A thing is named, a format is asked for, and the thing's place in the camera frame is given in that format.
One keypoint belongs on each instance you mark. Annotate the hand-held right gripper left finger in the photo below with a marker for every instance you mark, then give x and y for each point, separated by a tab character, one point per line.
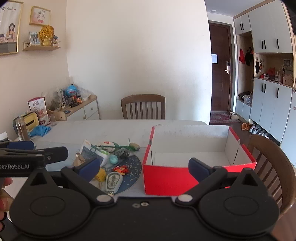
89	169

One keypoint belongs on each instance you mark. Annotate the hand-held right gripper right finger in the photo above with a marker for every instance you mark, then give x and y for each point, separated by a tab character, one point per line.
198	168

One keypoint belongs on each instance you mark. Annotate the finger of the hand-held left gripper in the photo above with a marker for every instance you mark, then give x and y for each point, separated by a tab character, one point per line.
20	144
55	154

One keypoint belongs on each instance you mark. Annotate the brown snack packet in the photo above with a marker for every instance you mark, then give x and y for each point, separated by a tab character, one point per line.
79	160

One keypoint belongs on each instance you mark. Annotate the small yellow box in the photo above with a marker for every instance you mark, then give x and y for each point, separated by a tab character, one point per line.
101	175

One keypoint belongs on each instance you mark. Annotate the white blue tissue packet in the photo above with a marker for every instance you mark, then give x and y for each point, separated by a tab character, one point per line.
87	153

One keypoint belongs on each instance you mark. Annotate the teal ball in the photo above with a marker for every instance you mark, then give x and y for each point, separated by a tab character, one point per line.
113	159

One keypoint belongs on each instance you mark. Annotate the correction tape dispenser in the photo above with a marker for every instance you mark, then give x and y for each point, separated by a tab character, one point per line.
113	182

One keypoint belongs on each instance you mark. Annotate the heart print fabric sachet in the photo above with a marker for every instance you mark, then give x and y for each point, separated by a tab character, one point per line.
106	146

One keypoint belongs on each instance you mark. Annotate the red cardboard box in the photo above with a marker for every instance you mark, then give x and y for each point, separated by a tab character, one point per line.
166	178

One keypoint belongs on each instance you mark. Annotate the dark patterned pouch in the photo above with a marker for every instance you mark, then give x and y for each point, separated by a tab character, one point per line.
122	154

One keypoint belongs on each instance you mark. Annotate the green tassel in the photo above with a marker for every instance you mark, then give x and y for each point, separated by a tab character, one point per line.
120	146

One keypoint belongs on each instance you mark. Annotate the person's left hand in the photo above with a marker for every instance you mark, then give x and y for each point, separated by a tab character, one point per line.
4	184

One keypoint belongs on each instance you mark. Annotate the clear glass jar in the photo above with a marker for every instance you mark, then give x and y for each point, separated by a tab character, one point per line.
23	129

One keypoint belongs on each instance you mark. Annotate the blue cloth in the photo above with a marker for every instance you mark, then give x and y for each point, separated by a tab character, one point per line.
39	131

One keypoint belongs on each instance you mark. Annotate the yellow tissue box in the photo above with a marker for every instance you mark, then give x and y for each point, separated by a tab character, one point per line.
31	119

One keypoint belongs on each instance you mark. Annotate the small drinking glass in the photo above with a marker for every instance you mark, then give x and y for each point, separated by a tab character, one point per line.
53	120

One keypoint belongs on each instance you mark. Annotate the red white snack box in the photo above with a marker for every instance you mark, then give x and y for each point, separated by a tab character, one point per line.
38	106

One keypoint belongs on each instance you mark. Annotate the patterned door rug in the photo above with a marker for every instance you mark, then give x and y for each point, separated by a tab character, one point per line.
219	118

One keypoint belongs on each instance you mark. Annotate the group of small bottles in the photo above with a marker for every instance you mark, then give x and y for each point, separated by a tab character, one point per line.
74	100

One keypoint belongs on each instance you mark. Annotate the white wooden sideboard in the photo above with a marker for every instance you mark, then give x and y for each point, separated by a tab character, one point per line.
91	110

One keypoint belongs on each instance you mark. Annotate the orange slippers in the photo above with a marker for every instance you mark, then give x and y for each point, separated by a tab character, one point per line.
246	126

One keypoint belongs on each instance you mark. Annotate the beige slippers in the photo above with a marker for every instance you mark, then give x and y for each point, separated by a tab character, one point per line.
234	115

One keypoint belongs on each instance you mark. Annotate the clear plastic bag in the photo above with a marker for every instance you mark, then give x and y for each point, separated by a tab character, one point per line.
83	94

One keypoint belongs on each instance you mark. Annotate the blue globe toy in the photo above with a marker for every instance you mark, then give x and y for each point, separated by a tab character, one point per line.
70	90

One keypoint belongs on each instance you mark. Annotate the row of shoes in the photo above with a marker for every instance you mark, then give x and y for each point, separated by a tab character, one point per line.
257	131

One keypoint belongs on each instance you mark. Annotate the wooden slat-back chair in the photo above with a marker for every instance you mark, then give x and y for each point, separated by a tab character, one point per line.
277	166
143	98

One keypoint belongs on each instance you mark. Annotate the white plastic bag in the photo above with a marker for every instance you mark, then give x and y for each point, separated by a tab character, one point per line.
248	99

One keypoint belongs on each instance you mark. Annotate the brown entrance door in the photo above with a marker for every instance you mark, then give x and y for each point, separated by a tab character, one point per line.
219	81

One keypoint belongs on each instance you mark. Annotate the silver door lock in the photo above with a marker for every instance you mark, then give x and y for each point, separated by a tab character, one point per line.
227	67

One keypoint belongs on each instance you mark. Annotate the small dark figurine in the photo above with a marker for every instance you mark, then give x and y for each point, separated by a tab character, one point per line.
55	39

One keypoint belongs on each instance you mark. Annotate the paper sheet on door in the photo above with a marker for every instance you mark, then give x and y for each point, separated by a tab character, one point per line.
214	58

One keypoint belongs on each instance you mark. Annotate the golden flower ornament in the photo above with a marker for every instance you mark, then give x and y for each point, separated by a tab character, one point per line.
46	34

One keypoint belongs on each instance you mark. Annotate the large framed family picture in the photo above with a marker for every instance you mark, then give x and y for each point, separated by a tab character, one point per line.
9	30

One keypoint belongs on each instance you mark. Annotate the red hanging cloth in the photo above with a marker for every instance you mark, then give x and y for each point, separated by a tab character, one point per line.
241	55

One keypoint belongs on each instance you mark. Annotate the cabinet niche ornaments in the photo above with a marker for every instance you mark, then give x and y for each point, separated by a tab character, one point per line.
272	71

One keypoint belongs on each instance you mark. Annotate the black hanging bag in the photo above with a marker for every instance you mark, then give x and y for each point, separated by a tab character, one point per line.
248	55

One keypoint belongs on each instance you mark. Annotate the small framed print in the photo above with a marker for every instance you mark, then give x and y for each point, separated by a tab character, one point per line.
40	15

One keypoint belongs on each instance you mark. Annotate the tall white cabinet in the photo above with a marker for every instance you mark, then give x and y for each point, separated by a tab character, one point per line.
268	30

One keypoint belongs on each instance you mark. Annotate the wooden wall shelf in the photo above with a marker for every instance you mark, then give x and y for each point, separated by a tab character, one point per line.
41	48

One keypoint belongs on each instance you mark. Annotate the small photo frame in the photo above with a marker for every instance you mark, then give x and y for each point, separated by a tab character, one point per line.
34	38

